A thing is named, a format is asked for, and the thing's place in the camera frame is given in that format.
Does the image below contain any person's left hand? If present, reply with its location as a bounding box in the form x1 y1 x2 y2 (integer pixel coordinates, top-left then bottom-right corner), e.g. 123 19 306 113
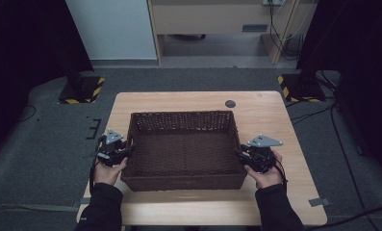
92 156 129 187

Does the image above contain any hand-held gripper cable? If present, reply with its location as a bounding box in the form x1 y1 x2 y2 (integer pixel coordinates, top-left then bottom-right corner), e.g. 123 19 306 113
89 135 105 191
272 159 290 186

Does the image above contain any right hand-held gripper cable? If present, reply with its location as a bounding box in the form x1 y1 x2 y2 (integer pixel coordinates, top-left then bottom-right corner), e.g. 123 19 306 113
272 159 290 186

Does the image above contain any bundle of desk cables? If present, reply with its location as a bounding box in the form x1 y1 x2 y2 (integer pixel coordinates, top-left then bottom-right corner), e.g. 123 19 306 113
267 0 306 62

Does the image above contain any black curtain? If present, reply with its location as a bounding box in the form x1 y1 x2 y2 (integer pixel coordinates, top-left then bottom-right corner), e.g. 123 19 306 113
0 0 94 163
295 0 382 181

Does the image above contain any striped black stand base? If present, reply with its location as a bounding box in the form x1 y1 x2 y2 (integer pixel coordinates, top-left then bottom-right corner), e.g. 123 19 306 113
57 75 106 105
276 73 326 103

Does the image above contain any white panel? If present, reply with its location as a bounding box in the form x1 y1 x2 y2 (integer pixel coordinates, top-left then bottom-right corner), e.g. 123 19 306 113
64 0 158 62

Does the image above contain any wooden background desk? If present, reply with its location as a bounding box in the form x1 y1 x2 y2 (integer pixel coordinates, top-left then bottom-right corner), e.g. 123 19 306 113
146 0 301 65

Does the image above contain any thin black floor cable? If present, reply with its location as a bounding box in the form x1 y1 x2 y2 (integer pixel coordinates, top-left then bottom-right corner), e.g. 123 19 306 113
17 103 38 123

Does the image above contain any brown woven basket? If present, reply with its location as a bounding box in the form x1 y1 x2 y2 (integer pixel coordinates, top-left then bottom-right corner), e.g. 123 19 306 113
120 110 248 193

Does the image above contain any left hand-held gripper cable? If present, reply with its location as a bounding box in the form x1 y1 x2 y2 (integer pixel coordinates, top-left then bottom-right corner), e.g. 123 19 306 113
89 135 105 191

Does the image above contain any grey tape strip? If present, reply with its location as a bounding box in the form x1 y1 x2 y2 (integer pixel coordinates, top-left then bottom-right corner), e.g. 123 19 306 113
308 197 331 208
71 196 95 208

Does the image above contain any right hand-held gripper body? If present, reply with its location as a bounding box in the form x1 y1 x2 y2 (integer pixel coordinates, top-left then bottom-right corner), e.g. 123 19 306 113
245 134 284 174

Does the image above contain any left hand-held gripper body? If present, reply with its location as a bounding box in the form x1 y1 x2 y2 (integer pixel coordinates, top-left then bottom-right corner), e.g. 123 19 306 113
96 129 128 167

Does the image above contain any person's right hand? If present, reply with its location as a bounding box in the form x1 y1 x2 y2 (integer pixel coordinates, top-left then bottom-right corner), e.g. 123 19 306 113
243 150 285 190

